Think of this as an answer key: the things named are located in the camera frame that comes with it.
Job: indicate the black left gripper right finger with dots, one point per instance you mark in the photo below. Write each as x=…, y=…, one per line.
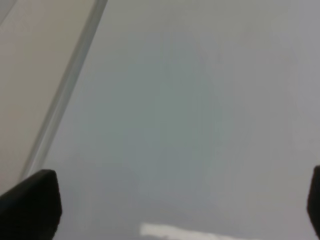
x=313, y=201

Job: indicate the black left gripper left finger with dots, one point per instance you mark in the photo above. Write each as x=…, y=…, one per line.
x=32, y=209

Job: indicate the white framed whiteboard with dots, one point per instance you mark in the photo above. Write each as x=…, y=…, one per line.
x=192, y=120

